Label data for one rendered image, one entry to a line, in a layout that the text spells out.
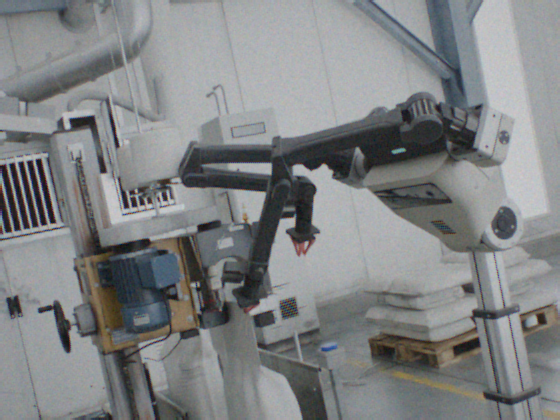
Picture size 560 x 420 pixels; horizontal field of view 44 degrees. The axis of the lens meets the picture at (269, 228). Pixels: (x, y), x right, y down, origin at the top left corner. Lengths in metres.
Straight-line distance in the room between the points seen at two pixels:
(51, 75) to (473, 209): 3.51
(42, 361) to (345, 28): 4.61
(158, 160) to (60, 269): 2.95
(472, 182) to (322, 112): 5.47
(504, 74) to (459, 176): 6.97
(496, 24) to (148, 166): 7.11
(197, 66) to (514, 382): 5.22
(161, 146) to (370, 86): 5.64
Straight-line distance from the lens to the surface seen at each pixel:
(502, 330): 2.18
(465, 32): 8.11
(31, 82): 4.99
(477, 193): 1.93
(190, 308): 2.40
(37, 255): 5.03
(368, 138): 1.73
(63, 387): 5.13
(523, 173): 8.83
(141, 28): 4.85
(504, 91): 8.80
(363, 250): 7.42
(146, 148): 2.19
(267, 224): 1.94
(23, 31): 6.61
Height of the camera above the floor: 1.43
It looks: 3 degrees down
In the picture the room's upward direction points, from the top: 12 degrees counter-clockwise
